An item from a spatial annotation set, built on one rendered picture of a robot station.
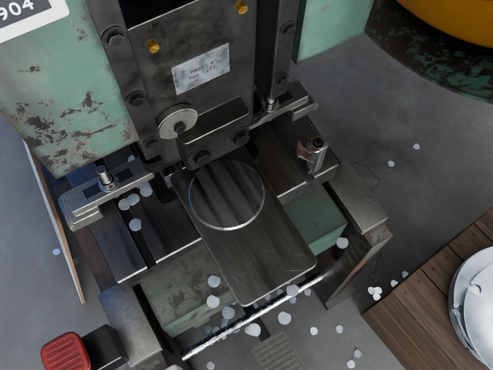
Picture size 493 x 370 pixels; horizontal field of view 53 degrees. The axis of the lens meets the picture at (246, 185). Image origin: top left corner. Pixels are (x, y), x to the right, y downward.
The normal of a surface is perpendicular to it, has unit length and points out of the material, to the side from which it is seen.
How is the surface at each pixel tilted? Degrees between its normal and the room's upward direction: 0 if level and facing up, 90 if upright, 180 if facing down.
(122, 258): 0
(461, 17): 90
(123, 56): 90
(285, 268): 0
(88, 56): 90
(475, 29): 90
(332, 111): 0
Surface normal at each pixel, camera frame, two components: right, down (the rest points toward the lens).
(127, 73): 0.50, 0.80
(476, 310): 0.01, -0.40
